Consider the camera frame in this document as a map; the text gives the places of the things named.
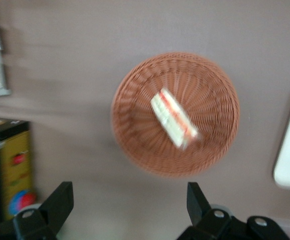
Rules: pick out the black yellow emergency stop box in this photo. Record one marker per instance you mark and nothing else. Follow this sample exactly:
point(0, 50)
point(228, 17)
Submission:
point(14, 160)

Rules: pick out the triangle sandwich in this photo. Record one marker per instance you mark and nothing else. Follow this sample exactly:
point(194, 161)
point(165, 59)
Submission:
point(172, 117)

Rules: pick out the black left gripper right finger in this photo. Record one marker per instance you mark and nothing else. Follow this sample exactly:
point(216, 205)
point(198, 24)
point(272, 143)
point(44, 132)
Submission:
point(199, 207)

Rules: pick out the brown woven wicker basket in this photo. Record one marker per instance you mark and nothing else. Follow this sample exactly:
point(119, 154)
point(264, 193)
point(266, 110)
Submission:
point(139, 140)

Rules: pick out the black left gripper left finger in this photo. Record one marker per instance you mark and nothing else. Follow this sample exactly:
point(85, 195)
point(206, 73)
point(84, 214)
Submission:
point(52, 207)

